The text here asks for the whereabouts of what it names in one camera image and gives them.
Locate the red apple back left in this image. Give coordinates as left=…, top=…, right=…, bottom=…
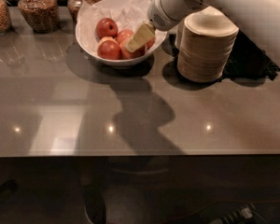
left=96, top=18, right=118, bottom=38

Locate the front stack of paper bowls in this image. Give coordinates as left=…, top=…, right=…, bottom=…
left=177, top=7, right=239, bottom=83

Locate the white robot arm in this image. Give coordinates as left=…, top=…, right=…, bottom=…
left=126, top=0, right=280, bottom=67

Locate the middle glass jar of cereal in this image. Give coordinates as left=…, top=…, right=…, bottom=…
left=18, top=0, right=59, bottom=34

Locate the rear stack of paper bowls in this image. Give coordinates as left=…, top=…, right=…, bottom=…
left=175, top=19, right=184, bottom=49

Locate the white ceramic bowl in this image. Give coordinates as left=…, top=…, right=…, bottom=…
left=75, top=0, right=169, bottom=68

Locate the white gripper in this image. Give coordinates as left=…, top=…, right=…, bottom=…
left=125, top=0, right=205, bottom=53

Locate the stack of paper bowls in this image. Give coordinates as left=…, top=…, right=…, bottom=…
left=175, top=19, right=184, bottom=49
left=177, top=7, right=239, bottom=83

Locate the black power strip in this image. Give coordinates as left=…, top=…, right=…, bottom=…
left=207, top=204, right=256, bottom=224

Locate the white paper bowl liner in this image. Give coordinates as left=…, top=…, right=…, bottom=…
left=76, top=0, right=151, bottom=56

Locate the red apple front left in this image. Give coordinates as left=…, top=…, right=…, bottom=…
left=97, top=36, right=121, bottom=60

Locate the black tray mat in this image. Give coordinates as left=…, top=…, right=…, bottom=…
left=170, top=32, right=280, bottom=84

